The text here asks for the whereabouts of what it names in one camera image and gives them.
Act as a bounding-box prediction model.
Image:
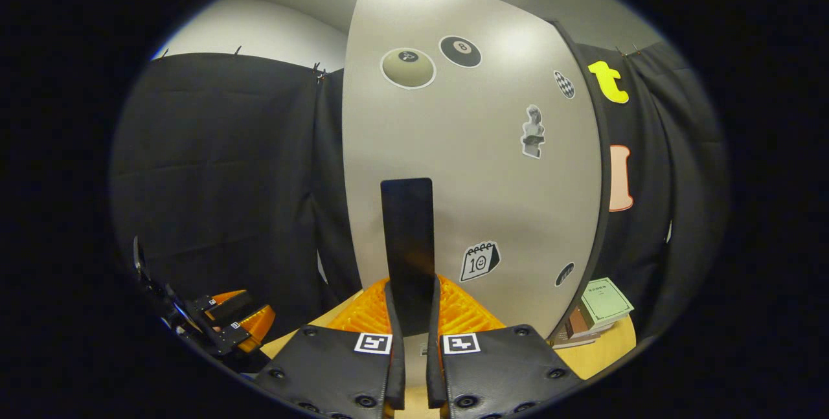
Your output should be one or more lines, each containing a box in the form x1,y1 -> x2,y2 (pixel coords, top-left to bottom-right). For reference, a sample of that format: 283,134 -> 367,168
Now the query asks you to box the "grey cabinet door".
341,0 -> 606,342

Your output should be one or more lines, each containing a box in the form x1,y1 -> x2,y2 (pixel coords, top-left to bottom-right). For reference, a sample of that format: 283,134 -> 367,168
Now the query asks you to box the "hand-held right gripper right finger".
425,274 -> 585,419

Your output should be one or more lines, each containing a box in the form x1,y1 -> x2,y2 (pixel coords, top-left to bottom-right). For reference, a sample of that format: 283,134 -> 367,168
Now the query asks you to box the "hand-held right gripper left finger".
251,275 -> 407,419

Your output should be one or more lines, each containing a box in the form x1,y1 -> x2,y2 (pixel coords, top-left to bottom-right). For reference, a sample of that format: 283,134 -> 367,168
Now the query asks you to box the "green book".
578,277 -> 635,330

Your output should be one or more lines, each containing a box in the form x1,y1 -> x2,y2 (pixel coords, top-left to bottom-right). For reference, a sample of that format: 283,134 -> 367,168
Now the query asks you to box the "brown book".
565,306 -> 594,341

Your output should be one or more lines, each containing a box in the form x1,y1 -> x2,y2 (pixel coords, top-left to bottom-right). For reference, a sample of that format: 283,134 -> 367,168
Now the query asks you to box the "black backdrop cloth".
109,40 -> 729,345

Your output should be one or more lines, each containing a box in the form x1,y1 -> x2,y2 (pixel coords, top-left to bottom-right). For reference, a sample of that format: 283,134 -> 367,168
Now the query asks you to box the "black door handle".
380,177 -> 437,337

